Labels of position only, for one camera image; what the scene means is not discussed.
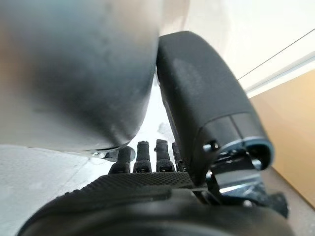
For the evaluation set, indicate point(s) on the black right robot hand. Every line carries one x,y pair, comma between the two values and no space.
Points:
201,98

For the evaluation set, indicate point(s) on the brown cardboard box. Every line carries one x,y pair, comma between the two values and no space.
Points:
288,127

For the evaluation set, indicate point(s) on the grey metal pot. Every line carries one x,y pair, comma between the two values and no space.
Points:
73,73

